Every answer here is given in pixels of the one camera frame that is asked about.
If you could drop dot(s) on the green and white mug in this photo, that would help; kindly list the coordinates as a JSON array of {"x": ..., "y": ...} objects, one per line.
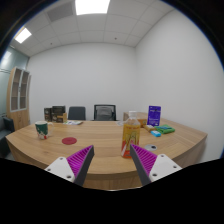
[{"x": 41, "y": 130}]

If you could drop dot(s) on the black leather sofa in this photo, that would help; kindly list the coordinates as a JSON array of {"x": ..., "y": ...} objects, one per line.
[{"x": 5, "y": 133}]

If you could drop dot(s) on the tall dark brown box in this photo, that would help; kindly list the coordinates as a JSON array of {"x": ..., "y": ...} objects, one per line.
[{"x": 47, "y": 114}]

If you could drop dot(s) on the black mesh office chair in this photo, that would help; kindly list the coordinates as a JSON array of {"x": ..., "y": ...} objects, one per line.
[{"x": 104, "y": 113}]

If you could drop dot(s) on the orange cardboard box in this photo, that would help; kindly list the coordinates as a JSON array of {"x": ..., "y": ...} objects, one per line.
[{"x": 143, "y": 122}]

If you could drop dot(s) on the wooden glass-door shelf cabinet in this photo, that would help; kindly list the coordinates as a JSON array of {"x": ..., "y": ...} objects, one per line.
[{"x": 19, "y": 120}]

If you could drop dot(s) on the grey padded office chair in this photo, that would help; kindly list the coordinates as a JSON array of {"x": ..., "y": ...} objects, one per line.
[{"x": 77, "y": 113}]

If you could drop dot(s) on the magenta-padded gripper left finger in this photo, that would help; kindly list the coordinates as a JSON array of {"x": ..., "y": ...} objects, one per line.
[{"x": 60, "y": 166}]

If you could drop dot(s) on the flat black box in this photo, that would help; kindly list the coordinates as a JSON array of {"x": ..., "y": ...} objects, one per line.
[{"x": 58, "y": 110}]

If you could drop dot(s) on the flat round red coaster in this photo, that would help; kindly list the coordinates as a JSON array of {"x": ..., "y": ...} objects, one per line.
[{"x": 69, "y": 140}]

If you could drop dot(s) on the wooden side desk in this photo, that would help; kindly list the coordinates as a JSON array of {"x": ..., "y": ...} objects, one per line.
[{"x": 143, "y": 115}]

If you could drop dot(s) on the white printed leaflet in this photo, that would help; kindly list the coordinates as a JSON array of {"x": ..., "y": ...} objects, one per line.
[{"x": 72, "y": 122}]

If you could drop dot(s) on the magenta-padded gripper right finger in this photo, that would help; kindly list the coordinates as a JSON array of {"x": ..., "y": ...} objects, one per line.
[{"x": 163, "y": 165}]

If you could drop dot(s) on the green packet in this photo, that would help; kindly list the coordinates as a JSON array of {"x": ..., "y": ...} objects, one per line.
[{"x": 165, "y": 129}]

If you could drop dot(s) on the standing purple box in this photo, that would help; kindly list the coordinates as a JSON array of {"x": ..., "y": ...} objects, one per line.
[{"x": 154, "y": 115}]

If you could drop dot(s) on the small beige box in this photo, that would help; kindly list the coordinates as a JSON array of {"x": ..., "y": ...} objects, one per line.
[{"x": 149, "y": 128}]

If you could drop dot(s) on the yellow-labelled tea drink bottle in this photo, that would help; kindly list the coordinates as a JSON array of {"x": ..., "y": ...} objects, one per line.
[{"x": 130, "y": 136}]

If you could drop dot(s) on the square ceiling light panel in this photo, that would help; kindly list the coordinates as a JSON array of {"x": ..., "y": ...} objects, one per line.
[
  {"x": 23, "y": 35},
  {"x": 92, "y": 6}
]

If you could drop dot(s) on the ceiling air vent grille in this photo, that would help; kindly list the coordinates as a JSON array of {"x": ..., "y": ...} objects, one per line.
[{"x": 60, "y": 11}]

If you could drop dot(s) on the small light blue packet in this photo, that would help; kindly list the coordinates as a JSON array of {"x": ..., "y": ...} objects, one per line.
[{"x": 155, "y": 133}]

